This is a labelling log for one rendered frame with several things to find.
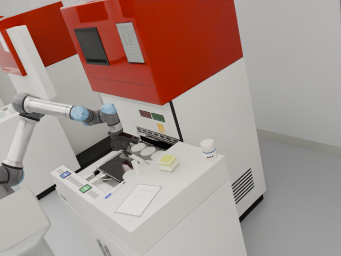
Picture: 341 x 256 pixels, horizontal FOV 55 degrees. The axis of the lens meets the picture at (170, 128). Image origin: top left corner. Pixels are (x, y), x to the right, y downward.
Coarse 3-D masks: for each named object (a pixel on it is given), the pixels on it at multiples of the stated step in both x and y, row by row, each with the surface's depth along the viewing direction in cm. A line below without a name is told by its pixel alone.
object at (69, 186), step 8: (64, 168) 205; (56, 176) 199; (72, 176) 194; (80, 176) 192; (56, 184) 207; (64, 184) 189; (72, 184) 186; (80, 184) 184; (64, 192) 200; (72, 192) 184; (80, 192) 177; (88, 192) 175; (96, 192) 173; (104, 192) 171; (72, 200) 195; (80, 200) 179; (88, 200) 168; (88, 208) 174; (96, 216) 170
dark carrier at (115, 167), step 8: (136, 152) 212; (112, 160) 211; (120, 160) 208; (144, 160) 201; (152, 160) 198; (104, 168) 205; (112, 168) 202; (120, 168) 200; (128, 168) 197; (120, 176) 192
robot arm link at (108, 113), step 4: (104, 104) 179; (108, 104) 177; (112, 104) 177; (100, 108) 176; (104, 108) 174; (108, 108) 174; (112, 108) 175; (100, 112) 177; (104, 112) 175; (108, 112) 175; (112, 112) 175; (116, 112) 178; (100, 116) 176; (104, 116) 176; (108, 116) 176; (112, 116) 176; (116, 116) 178; (104, 120) 177; (108, 120) 177; (112, 120) 177; (116, 120) 178; (108, 124) 179; (112, 124) 178
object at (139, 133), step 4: (140, 132) 226; (140, 136) 230; (144, 136) 224; (148, 136) 220; (152, 136) 216; (156, 136) 215; (144, 140) 230; (156, 140) 214; (160, 140) 210; (164, 140) 207; (168, 140) 205; (152, 144) 221; (156, 144) 220; (168, 144) 205; (172, 144) 202; (164, 148) 212; (168, 148) 211
